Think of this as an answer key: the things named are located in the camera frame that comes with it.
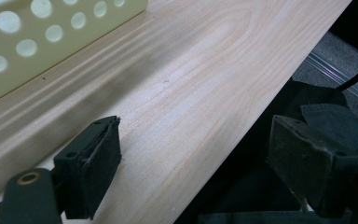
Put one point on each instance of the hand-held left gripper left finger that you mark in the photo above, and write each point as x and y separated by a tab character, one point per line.
87	168

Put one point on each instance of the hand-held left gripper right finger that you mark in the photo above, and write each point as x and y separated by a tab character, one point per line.
304	161

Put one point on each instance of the dark cloth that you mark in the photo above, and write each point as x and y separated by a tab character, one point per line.
332	115

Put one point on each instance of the pale yellow perforated plastic basket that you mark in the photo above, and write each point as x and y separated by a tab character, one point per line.
43	40

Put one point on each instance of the metal floor rail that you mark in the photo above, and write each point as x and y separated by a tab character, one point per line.
338	76

